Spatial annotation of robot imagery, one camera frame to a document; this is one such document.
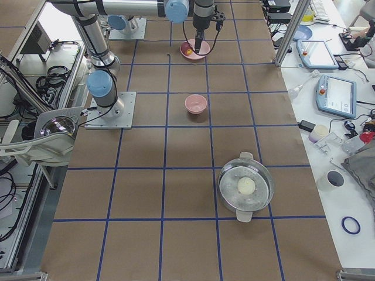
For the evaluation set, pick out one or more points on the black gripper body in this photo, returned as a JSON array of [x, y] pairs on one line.
[[200, 24]]

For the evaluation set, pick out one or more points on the red yellow apple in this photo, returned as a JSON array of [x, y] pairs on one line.
[[187, 52]]

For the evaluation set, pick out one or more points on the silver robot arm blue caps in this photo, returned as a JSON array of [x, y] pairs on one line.
[[102, 83]]

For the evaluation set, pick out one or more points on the pink plate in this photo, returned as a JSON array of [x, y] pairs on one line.
[[205, 49]]

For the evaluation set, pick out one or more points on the pink bowl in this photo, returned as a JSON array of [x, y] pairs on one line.
[[195, 103]]

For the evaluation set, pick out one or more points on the light blue plate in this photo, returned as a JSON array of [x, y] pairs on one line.
[[302, 33]]

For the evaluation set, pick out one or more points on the teach pendant far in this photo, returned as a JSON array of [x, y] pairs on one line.
[[315, 54]]

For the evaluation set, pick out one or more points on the teach pendant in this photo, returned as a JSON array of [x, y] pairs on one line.
[[315, 54], [336, 96]]

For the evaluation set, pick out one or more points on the steel steamer pot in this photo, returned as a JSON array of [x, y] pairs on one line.
[[245, 205]]

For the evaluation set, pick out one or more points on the white steamed bun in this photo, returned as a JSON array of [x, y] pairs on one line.
[[246, 186]]

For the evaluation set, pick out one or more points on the teach pendant near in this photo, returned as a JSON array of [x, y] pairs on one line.
[[336, 96]]

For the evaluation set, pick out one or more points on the glass lid on chair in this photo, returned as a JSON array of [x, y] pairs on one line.
[[58, 124]]

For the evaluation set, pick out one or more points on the white grey chair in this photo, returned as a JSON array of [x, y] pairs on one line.
[[53, 150]]

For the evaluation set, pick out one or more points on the white paper cup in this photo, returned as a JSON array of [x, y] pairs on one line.
[[330, 181]]

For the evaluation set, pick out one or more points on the grey cloth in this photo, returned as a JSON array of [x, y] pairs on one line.
[[361, 167]]

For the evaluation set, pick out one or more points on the aluminium frame post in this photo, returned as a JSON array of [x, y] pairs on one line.
[[297, 16]]

